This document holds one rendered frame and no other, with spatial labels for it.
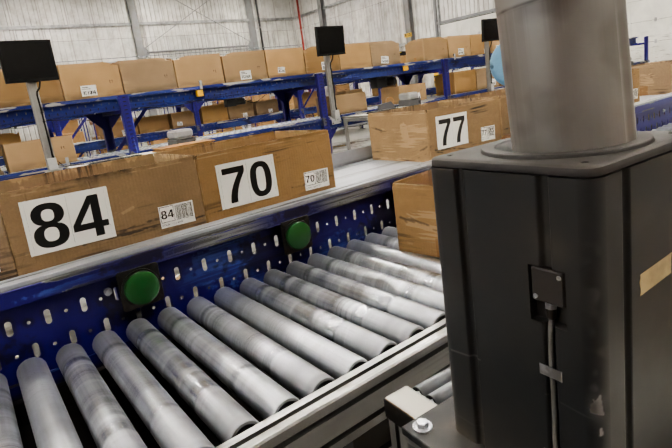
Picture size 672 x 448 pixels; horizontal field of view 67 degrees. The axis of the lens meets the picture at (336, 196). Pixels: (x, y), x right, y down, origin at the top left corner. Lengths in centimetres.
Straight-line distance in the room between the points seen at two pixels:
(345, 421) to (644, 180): 50
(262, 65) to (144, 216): 543
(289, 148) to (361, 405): 74
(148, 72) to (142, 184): 481
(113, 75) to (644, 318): 560
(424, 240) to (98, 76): 494
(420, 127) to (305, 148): 48
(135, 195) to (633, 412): 96
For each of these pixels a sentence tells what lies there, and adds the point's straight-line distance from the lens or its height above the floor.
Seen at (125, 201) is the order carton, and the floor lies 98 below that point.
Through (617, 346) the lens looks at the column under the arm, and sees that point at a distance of 49.
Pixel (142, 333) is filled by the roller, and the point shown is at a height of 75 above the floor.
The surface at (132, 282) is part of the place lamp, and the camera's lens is 112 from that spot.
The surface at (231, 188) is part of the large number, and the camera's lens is 125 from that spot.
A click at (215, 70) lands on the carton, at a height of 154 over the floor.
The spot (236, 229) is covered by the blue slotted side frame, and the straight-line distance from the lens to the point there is 120.
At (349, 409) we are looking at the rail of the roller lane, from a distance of 77.
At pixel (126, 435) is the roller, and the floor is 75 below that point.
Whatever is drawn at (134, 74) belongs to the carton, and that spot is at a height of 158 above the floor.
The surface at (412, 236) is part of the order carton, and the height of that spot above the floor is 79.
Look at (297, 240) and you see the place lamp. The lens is 127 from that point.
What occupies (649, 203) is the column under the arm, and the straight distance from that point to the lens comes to 49.
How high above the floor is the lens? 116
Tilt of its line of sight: 12 degrees down
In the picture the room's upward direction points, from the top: 8 degrees counter-clockwise
